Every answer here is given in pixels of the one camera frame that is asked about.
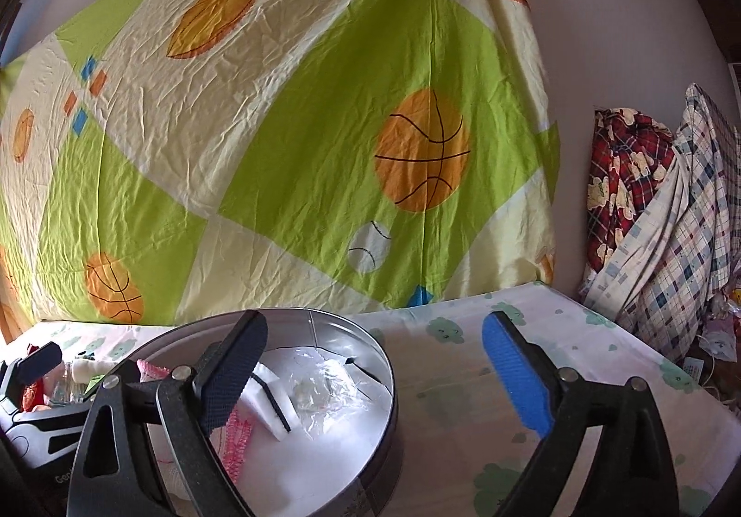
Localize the white cloth pink stitching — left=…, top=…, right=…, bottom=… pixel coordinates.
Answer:
left=136, top=359, right=252, bottom=498

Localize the clear plastic bag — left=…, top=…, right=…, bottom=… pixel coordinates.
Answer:
left=261, top=347, right=390, bottom=438

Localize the red fabric pouch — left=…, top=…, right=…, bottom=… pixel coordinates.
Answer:
left=21, top=370, right=45, bottom=413

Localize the pack of toothpicks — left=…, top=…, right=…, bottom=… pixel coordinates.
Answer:
left=45, top=363, right=78, bottom=405

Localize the white rolled gauze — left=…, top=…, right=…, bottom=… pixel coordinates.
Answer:
left=69, top=358, right=115, bottom=385

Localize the round metal cookie tin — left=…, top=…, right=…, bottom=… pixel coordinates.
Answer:
left=118, top=307, right=406, bottom=517

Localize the blue white plaid fabric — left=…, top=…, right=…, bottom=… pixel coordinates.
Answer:
left=580, top=84, right=740, bottom=360

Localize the red plaid bear fabric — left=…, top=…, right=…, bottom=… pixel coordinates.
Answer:
left=586, top=108, right=674, bottom=272

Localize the green cream basketball sheet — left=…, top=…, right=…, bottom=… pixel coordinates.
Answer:
left=1, top=0, right=559, bottom=328

